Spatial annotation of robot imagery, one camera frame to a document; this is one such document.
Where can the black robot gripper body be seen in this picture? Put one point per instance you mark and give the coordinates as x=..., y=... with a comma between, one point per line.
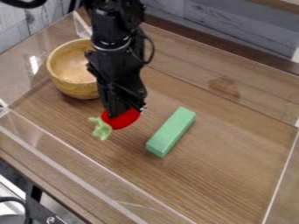
x=119, y=66

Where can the green rectangular block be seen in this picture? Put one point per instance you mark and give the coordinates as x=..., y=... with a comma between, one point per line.
x=171, y=131

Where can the red plush strawberry toy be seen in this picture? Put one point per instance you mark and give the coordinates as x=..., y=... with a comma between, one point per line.
x=105, y=124

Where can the wooden bowl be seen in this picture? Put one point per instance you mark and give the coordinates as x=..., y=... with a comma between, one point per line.
x=67, y=68

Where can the clear acrylic corner bracket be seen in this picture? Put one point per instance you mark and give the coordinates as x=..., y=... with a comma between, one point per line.
x=81, y=27

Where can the black table leg frame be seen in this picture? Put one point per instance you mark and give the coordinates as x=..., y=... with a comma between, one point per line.
x=39, y=214

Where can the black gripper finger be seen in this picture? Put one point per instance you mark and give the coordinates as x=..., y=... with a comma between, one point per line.
x=112, y=94
x=141, y=109

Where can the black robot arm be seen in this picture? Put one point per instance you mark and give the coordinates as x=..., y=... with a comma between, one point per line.
x=115, y=23

